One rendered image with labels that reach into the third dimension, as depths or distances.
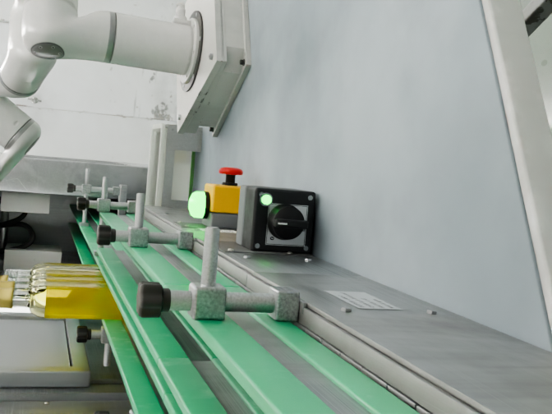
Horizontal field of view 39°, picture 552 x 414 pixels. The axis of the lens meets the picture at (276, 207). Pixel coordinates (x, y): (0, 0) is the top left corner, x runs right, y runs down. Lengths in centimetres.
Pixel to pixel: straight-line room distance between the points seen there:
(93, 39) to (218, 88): 24
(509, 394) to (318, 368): 14
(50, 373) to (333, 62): 75
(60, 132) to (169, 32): 381
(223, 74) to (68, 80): 392
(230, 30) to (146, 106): 393
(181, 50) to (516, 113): 95
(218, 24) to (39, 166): 123
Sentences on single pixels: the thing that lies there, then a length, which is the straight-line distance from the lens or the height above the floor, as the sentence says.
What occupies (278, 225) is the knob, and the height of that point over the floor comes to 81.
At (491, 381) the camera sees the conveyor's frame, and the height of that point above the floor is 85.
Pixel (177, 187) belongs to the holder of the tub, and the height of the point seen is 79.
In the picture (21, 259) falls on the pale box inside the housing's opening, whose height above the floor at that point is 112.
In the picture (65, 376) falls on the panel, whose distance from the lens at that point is 141.
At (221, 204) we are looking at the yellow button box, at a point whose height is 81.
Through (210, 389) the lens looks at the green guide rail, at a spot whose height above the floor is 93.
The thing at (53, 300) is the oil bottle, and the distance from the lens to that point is 138.
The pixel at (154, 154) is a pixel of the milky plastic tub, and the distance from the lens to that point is 187.
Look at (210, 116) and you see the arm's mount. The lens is 151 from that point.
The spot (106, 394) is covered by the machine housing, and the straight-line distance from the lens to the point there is 139.
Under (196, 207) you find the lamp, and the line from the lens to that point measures 124.
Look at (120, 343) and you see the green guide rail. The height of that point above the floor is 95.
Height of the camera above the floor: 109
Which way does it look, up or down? 17 degrees down
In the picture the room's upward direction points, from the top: 86 degrees counter-clockwise
